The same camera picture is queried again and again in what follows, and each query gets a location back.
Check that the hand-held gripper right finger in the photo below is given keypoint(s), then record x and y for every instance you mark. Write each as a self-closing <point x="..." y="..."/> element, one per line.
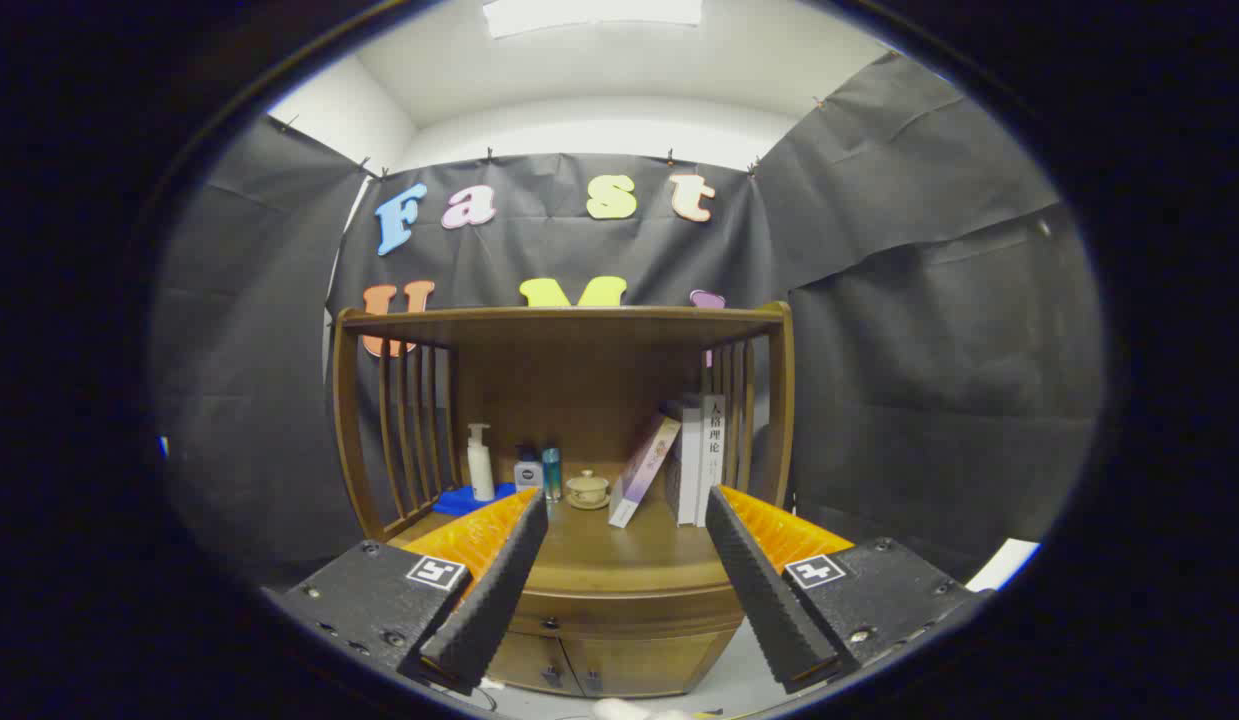
<point x="764" y="595"/>

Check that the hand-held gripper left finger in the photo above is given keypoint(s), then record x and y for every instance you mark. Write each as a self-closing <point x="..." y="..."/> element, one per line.
<point x="494" y="600"/>

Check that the wooden drawer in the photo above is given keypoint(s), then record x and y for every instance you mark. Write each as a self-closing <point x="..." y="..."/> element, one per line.
<point x="629" y="610"/>

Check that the wooden countertop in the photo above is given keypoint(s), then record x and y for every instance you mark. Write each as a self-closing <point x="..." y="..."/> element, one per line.
<point x="599" y="550"/>

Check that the wooden cabinet door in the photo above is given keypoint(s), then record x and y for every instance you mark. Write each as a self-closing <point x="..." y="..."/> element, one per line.
<point x="649" y="662"/>

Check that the wooden cabinet with slatted shelf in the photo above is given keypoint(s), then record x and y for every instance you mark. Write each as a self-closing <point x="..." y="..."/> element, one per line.
<point x="579" y="380"/>

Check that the blue folded cloth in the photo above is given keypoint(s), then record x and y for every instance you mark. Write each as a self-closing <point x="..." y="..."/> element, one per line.
<point x="459" y="500"/>

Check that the white pump bottle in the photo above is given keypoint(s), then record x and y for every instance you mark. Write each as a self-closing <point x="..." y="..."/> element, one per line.
<point x="481" y="475"/>

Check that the small white blue-capped bottle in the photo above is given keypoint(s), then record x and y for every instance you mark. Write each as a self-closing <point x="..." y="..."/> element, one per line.
<point x="527" y="475"/>

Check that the teal slim bottle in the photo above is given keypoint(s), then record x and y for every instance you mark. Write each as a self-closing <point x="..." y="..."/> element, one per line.
<point x="551" y="475"/>

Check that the dark patterned book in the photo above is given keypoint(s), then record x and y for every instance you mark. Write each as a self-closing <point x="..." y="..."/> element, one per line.
<point x="673" y="490"/>

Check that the beige lidded ceramic cup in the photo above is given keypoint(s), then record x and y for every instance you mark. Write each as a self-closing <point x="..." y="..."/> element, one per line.
<point x="587" y="490"/>

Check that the plain white book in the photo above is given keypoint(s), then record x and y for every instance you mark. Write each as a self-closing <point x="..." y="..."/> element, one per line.
<point x="689" y="470"/>

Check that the white book with black characters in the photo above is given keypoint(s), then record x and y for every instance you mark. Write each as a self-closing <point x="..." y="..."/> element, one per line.
<point x="712" y="450"/>

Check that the purple cover book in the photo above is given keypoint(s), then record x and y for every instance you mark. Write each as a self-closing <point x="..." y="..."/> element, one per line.
<point x="644" y="470"/>

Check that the white appliance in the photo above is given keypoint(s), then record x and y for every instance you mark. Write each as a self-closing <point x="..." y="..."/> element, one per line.
<point x="1004" y="562"/>

